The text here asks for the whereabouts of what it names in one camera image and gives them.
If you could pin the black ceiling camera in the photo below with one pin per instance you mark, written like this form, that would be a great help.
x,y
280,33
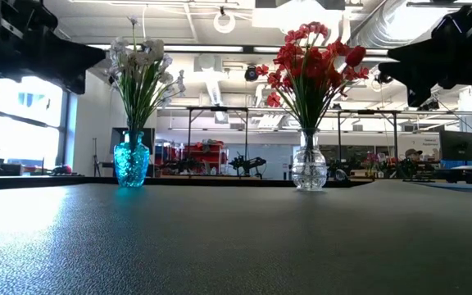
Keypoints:
x,y
251,73

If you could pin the black curved hook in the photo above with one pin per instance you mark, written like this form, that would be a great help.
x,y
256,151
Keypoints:
x,y
341,175

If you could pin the black background robot arm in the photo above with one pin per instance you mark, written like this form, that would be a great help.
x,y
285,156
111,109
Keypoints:
x,y
248,163

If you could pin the red storage shelf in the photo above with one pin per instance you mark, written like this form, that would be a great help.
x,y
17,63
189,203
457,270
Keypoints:
x,y
205,153

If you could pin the white artificial flower bunch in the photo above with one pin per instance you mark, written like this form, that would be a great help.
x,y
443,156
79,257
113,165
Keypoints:
x,y
134,94
154,94
126,88

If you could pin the black table mat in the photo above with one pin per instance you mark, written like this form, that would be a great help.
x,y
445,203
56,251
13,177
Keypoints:
x,y
236,246

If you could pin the blue glass vase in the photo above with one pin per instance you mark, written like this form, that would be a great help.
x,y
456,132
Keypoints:
x,y
131,164

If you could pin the red round object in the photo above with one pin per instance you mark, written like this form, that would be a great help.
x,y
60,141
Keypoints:
x,y
63,169

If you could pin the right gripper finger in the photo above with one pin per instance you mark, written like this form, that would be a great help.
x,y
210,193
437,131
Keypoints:
x,y
420,61
420,95

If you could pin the white artificial tulip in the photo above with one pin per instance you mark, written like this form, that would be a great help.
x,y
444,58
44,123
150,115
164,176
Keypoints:
x,y
155,48
119,44

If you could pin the person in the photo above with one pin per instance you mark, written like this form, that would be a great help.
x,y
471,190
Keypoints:
x,y
414,157

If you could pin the black tripod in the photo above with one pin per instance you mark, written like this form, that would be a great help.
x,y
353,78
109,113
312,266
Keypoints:
x,y
96,157

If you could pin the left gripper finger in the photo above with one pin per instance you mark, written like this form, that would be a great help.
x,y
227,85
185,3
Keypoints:
x,y
68,81
80,55

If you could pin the black metal station frame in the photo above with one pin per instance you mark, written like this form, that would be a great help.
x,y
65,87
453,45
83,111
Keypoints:
x,y
189,131
395,135

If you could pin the red artificial flower bunch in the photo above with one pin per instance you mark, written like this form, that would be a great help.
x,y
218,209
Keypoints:
x,y
338,49
275,78
301,53

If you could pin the red artificial tulip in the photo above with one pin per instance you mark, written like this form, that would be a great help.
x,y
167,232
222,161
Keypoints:
x,y
355,56

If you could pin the clear glass vase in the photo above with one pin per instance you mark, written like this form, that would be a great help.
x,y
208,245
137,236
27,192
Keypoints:
x,y
309,172

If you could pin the silver ventilation duct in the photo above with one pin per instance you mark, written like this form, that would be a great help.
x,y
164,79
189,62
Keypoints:
x,y
383,24

